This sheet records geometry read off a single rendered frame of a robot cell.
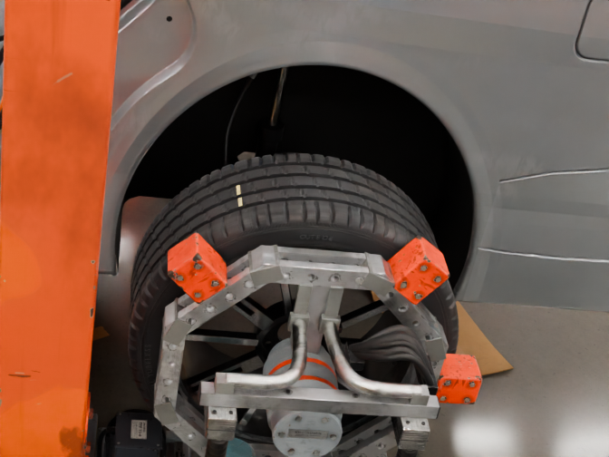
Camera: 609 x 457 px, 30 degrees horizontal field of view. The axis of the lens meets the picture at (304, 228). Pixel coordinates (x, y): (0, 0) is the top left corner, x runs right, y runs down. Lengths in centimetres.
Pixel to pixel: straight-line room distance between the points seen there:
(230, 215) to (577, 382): 197
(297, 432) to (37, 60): 82
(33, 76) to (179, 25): 61
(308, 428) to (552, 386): 179
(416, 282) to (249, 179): 38
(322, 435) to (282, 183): 47
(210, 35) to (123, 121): 26
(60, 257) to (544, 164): 112
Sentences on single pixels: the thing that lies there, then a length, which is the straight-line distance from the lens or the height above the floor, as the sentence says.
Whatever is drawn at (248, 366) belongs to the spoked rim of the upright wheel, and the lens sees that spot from 231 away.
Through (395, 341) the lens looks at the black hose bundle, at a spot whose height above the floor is 104.
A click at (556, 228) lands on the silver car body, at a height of 97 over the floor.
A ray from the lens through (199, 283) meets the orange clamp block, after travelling 204.
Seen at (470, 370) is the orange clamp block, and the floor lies 88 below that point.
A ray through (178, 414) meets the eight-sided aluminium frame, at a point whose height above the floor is 75.
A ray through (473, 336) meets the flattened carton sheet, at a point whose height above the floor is 1.
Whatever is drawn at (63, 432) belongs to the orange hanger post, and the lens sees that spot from 215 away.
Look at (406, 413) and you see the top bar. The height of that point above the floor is 96.
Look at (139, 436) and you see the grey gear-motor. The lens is 264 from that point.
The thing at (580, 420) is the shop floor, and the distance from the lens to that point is 369.
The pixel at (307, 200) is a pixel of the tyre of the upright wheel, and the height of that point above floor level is 117.
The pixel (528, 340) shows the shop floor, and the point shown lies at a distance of 393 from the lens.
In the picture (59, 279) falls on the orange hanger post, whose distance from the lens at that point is 192.
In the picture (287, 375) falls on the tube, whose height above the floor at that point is 101.
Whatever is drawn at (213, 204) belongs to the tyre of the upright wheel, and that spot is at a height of 112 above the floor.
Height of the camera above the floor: 229
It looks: 33 degrees down
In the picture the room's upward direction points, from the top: 11 degrees clockwise
